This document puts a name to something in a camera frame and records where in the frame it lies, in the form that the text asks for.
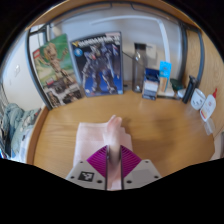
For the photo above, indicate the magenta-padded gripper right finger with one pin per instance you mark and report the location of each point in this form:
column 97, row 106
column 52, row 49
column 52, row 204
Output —
column 143, row 171

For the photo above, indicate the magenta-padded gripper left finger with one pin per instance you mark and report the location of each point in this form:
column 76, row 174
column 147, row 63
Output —
column 83, row 173

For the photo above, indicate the pale pink towel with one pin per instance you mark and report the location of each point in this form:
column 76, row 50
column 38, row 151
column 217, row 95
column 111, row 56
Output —
column 90, row 136

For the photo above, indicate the small clear plastic container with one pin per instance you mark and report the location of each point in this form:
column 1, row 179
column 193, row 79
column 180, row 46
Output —
column 210, row 126

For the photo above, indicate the teal quilted blanket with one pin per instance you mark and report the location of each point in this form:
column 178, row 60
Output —
column 15, row 120

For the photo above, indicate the small blue and white box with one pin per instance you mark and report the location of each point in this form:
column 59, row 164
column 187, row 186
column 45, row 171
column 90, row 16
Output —
column 150, row 85

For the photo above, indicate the white mug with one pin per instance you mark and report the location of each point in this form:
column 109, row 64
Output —
column 198, row 99

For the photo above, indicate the white red-capped squeeze bottle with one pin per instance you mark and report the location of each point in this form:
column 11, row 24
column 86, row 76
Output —
column 208, row 106

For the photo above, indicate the dark green small container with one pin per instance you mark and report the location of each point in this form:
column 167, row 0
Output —
column 176, row 85

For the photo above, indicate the black cylindrical shaver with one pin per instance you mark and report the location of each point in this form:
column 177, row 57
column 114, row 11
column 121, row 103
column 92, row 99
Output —
column 189, row 90

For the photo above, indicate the light blue card package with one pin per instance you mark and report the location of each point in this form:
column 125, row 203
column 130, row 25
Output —
column 164, row 76

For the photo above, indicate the clear dark-capped water bottle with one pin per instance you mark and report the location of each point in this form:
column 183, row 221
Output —
column 139, row 70

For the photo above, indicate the green tree figure toy box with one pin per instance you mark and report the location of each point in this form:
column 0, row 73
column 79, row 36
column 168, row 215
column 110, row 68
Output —
column 55, row 66

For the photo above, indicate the blue robot model kit box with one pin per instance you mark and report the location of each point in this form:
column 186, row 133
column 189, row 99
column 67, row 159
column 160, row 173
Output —
column 100, row 63

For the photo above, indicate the white wall socket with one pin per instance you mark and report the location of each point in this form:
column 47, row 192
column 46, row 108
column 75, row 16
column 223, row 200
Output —
column 151, row 51

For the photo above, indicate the white wall switch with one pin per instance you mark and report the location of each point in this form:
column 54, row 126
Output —
column 17, row 71

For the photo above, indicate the grey metal desk frame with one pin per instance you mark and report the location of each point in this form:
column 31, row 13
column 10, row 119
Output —
column 201, row 56

